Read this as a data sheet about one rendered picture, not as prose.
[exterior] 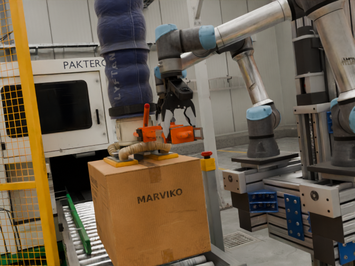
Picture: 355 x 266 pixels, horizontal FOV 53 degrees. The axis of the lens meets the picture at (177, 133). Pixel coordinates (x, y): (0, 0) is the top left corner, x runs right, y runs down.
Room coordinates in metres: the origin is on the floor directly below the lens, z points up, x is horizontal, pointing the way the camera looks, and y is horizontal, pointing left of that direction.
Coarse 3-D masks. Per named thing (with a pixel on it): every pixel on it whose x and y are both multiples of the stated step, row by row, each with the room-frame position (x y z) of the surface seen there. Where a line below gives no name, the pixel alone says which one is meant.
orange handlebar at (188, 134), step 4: (148, 132) 1.40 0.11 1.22; (152, 132) 1.35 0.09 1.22; (180, 132) 1.10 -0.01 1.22; (184, 132) 1.10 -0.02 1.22; (188, 132) 1.10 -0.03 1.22; (192, 132) 1.12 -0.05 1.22; (136, 136) 1.61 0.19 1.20; (148, 136) 1.40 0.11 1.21; (152, 136) 1.35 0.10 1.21; (176, 136) 1.10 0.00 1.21; (180, 136) 1.10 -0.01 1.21; (184, 136) 1.10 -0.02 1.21; (188, 136) 1.10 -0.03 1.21
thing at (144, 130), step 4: (140, 128) 1.50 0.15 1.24; (144, 128) 1.43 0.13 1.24; (148, 128) 1.44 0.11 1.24; (152, 128) 1.44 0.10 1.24; (156, 128) 1.45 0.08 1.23; (160, 128) 1.45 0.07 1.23; (136, 132) 1.49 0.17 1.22; (140, 132) 1.43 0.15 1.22; (144, 132) 1.43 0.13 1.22; (140, 136) 1.47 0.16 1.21; (144, 136) 1.43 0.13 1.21; (140, 140) 1.45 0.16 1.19; (144, 140) 1.43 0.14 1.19; (148, 140) 1.44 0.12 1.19; (152, 140) 1.44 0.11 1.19
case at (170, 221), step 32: (160, 160) 1.57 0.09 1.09; (192, 160) 1.47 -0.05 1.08; (96, 192) 1.69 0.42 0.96; (128, 192) 1.37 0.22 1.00; (160, 192) 1.41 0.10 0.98; (192, 192) 1.46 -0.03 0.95; (96, 224) 1.88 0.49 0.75; (128, 224) 1.36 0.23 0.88; (160, 224) 1.41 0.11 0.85; (192, 224) 1.46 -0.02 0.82; (128, 256) 1.36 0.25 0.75; (160, 256) 1.40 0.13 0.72
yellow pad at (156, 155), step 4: (152, 152) 1.75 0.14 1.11; (156, 152) 1.73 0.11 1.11; (144, 156) 1.79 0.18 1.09; (148, 156) 1.71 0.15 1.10; (152, 156) 1.65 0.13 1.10; (156, 156) 1.60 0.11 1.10; (160, 156) 1.58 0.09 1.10; (164, 156) 1.58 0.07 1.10; (168, 156) 1.59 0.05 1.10; (172, 156) 1.60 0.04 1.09; (176, 156) 1.60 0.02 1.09
